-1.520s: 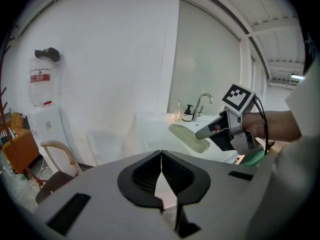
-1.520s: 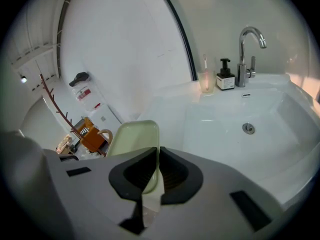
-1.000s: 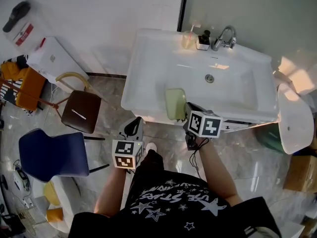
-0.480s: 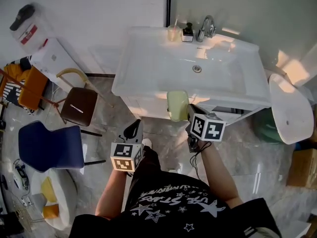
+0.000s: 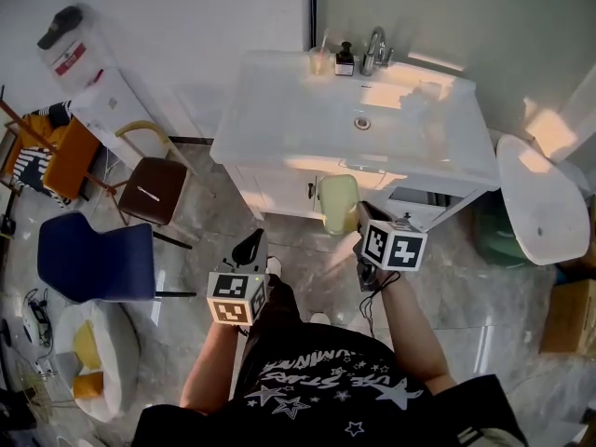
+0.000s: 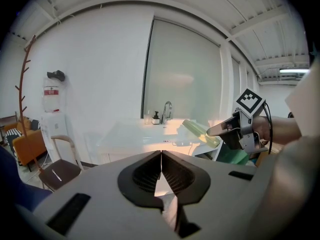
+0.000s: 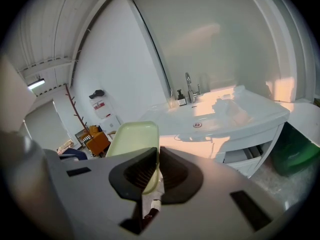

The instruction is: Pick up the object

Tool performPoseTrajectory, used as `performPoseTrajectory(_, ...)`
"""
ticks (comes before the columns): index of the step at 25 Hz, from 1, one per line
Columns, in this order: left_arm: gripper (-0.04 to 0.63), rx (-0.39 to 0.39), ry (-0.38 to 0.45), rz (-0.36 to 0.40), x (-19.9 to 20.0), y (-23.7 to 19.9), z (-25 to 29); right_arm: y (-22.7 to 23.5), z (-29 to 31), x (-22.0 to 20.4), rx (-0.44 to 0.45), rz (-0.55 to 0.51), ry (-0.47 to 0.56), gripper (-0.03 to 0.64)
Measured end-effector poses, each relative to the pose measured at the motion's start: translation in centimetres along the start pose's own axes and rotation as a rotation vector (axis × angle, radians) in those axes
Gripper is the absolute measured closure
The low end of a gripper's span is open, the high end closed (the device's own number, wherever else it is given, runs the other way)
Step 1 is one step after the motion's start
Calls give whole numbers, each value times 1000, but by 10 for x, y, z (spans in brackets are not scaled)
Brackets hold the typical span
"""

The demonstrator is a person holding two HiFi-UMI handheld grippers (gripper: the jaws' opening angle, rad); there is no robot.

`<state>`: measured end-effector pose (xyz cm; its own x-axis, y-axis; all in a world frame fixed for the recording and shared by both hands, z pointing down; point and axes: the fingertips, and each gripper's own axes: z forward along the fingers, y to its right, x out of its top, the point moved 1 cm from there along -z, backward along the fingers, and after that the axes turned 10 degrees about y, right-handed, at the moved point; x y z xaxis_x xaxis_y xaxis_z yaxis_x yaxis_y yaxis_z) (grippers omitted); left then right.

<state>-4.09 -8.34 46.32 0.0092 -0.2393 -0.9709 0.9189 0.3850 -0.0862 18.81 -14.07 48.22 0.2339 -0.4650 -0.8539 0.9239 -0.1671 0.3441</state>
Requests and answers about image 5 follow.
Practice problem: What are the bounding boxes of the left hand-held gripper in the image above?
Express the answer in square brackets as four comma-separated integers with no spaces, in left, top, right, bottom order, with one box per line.
[206,228,270,328]

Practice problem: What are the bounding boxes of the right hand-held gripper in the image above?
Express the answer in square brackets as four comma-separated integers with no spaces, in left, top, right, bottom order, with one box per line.
[355,200,428,293]

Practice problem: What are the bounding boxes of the pale yellow cup object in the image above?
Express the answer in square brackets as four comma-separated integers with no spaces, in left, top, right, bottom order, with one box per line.
[316,173,360,237]

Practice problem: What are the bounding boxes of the person's right forearm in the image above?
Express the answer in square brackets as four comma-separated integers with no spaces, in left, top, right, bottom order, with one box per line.
[379,271,458,396]

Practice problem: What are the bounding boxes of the person's left forearm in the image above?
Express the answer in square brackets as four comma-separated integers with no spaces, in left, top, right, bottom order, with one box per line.
[179,318,249,414]

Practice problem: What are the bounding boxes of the person's black trousers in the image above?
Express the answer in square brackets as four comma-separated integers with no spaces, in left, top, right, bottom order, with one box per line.
[241,272,302,358]

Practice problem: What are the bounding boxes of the brown seat wooden chair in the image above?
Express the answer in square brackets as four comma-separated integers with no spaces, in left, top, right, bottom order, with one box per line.
[113,119,218,251]

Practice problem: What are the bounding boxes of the white sink vanity cabinet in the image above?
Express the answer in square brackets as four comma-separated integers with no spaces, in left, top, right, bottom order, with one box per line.
[209,48,502,233]

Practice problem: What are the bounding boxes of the green bin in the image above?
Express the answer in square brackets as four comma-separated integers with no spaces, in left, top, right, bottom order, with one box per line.
[473,196,533,268]

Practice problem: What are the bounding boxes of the blue chair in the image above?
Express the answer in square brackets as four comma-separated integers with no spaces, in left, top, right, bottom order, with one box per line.
[36,210,197,305]

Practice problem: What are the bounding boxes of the dark soap dispenser bottle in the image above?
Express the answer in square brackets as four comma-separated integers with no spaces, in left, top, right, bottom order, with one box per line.
[333,40,357,77]

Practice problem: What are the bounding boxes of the clear tumbler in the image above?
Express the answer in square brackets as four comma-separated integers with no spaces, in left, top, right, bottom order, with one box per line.
[308,47,332,76]

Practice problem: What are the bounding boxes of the black star print t-shirt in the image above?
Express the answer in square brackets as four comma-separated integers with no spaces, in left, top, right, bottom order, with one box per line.
[132,321,530,447]

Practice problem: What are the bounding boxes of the chrome faucet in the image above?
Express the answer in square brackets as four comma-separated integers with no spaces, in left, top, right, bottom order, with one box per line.
[359,26,395,78]

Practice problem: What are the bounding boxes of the white round armchair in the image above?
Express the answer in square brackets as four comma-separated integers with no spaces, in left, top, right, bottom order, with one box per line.
[54,301,142,424]

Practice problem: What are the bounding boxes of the white toilet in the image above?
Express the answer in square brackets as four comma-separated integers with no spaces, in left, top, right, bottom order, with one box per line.
[494,133,592,267]

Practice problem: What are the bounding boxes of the pink toothbrush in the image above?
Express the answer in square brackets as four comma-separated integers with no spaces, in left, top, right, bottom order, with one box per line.
[318,27,332,67]

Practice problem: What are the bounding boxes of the yellow cushion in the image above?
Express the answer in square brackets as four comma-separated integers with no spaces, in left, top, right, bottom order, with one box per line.
[71,319,102,371]

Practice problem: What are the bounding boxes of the white water dispenser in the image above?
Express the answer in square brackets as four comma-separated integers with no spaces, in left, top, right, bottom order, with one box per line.
[69,66,188,172]

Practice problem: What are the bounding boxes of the wooden chair with orange cushion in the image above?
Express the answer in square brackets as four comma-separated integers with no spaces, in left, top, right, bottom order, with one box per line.
[0,85,118,207]

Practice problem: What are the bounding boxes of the orange cushion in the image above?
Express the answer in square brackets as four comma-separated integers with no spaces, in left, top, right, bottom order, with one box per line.
[71,371,105,400]

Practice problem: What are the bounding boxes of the cardboard box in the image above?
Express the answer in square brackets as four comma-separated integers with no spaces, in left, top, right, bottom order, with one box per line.
[538,278,596,359]

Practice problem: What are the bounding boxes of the black white striped cloth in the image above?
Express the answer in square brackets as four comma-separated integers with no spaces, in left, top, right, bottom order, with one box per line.
[7,102,75,206]

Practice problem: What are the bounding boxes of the clear water dispenser bottle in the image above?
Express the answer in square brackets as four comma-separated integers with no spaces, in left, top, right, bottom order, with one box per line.
[38,3,118,93]

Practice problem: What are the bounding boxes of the black cap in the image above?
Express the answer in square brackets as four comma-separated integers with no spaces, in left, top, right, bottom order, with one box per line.
[36,6,85,51]

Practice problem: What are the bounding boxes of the black wrist cord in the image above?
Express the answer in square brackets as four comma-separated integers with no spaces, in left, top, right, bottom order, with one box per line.
[359,270,402,339]

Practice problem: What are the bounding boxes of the white device with black cables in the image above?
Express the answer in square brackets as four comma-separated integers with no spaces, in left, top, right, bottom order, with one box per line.
[21,288,53,347]

